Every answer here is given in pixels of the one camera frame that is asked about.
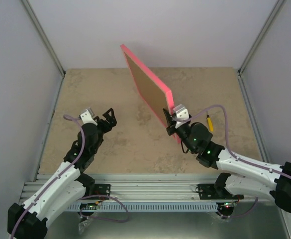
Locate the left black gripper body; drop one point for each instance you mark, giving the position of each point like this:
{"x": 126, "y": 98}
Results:
{"x": 106, "y": 128}

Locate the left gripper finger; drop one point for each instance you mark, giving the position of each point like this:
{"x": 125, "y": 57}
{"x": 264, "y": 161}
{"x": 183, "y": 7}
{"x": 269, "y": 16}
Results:
{"x": 96, "y": 119}
{"x": 110, "y": 117}

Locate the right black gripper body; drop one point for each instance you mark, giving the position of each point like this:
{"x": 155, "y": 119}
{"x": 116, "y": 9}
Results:
{"x": 170, "y": 130}

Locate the yellow handled screwdriver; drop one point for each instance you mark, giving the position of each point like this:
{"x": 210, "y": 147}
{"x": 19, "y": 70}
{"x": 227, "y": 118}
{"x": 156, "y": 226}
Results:
{"x": 209, "y": 122}

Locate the pink wooden photo frame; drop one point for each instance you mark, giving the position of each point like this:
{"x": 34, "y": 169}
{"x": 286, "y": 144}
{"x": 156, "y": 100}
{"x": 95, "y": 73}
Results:
{"x": 157, "y": 95}

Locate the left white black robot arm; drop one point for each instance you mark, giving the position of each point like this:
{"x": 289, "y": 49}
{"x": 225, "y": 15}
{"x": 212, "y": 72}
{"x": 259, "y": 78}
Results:
{"x": 32, "y": 218}

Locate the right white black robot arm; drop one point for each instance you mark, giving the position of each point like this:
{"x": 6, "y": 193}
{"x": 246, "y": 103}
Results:
{"x": 239, "y": 175}

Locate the clear plastic bag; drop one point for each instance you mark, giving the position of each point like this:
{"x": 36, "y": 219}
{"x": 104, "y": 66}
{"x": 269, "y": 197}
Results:
{"x": 83, "y": 224}

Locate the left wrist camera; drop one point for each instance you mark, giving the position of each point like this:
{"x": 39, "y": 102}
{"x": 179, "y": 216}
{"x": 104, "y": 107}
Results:
{"x": 87, "y": 116}

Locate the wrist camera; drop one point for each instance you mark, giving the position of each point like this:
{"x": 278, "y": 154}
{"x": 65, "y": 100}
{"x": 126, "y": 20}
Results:
{"x": 87, "y": 116}
{"x": 180, "y": 115}

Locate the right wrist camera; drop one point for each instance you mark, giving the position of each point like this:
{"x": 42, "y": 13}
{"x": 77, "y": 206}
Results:
{"x": 180, "y": 115}

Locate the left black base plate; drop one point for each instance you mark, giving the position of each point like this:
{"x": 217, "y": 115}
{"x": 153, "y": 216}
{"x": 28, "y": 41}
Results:
{"x": 102, "y": 190}

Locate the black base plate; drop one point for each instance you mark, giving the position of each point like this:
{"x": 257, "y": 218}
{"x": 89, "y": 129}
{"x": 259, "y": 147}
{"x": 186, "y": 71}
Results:
{"x": 102, "y": 190}
{"x": 207, "y": 192}

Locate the aluminium rail base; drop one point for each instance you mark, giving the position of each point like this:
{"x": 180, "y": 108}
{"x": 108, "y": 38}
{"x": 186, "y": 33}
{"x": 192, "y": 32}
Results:
{"x": 176, "y": 187}

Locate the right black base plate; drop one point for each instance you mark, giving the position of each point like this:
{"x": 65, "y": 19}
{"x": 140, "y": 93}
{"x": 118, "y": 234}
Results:
{"x": 207, "y": 192}

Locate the grey slotted cable duct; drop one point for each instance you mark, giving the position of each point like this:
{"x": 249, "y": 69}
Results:
{"x": 145, "y": 207}

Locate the right aluminium corner post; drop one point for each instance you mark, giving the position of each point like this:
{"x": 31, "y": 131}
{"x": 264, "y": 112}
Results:
{"x": 263, "y": 32}

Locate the aluminium corner post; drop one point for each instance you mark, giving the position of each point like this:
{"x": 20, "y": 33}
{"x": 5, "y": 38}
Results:
{"x": 39, "y": 29}
{"x": 263, "y": 32}

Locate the left aluminium corner post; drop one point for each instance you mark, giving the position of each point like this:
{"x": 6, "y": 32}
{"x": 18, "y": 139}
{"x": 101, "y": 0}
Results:
{"x": 39, "y": 29}

